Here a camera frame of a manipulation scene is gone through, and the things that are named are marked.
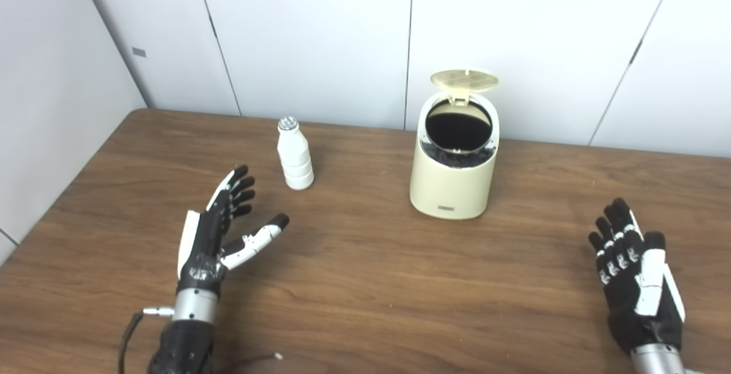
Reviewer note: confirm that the cream round bin lid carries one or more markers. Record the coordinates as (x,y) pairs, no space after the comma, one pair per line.
(464,80)

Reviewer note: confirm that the black trash bag liner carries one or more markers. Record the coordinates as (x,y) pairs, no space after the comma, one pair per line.
(457,131)

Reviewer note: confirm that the cream-colored round trash bin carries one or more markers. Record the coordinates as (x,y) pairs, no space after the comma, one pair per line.
(451,188)

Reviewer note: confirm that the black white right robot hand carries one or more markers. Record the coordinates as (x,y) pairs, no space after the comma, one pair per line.
(628,300)

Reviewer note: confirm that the small white plastic bottle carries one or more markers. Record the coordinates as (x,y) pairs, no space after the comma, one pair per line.
(296,160)

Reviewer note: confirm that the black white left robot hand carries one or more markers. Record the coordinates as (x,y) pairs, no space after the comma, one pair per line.
(203,248)

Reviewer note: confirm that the small grey wall plate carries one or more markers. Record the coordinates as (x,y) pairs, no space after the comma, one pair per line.
(139,52)

